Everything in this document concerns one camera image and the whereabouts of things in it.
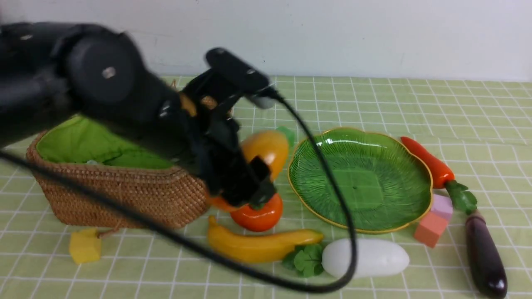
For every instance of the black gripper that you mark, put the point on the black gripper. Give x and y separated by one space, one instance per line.
209 147

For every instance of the yellow orange toy mango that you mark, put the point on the yellow orange toy mango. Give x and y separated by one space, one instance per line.
272 146

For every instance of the orange toy persimmon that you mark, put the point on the orange toy persimmon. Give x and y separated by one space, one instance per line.
260 220

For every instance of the yellow toy banana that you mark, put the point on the yellow toy banana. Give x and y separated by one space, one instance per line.
256 249

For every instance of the white toy radish with leaves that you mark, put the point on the white toy radish with leaves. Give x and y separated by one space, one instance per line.
375 258

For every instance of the orange toy carrot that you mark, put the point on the orange toy carrot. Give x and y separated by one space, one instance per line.
443 178

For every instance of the purple toy eggplant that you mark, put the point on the purple toy eggplant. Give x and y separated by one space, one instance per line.
486 266

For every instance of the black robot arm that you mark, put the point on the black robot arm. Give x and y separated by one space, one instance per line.
53 70

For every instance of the green foam cube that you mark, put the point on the green foam cube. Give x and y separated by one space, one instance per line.
289 135

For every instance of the woven wicker basket green lining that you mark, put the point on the woven wicker basket green lining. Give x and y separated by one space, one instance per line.
91 155

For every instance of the yellow foam cube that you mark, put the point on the yellow foam cube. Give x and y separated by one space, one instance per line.
85 246

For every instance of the green glass leaf plate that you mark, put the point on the green glass leaf plate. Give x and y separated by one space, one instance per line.
385 186

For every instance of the orange foam cube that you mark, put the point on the orange foam cube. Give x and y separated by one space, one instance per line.
430 229

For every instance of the pink foam cube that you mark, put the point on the pink foam cube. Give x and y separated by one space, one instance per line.
442 206

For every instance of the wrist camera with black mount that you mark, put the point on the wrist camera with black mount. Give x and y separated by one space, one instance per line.
254 85

